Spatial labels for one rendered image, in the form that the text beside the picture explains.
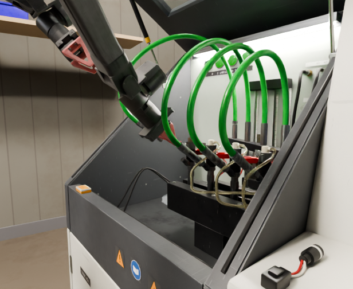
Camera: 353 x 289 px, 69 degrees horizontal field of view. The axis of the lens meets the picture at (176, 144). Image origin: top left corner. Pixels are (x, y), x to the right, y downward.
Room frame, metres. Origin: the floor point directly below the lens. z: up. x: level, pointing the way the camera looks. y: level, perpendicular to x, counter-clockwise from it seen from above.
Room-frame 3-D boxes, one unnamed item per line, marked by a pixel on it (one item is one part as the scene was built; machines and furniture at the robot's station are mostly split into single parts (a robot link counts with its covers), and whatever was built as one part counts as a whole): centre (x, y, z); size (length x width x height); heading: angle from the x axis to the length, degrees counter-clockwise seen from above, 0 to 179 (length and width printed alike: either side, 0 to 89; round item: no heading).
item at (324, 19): (0.90, -0.25, 1.43); 0.54 x 0.03 x 0.02; 39
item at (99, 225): (0.58, 0.14, 0.87); 0.62 x 0.04 x 0.16; 39
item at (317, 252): (0.31, -0.16, 0.99); 0.12 x 0.02 x 0.02; 126
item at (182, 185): (0.64, -0.12, 0.91); 0.34 x 0.10 x 0.15; 39
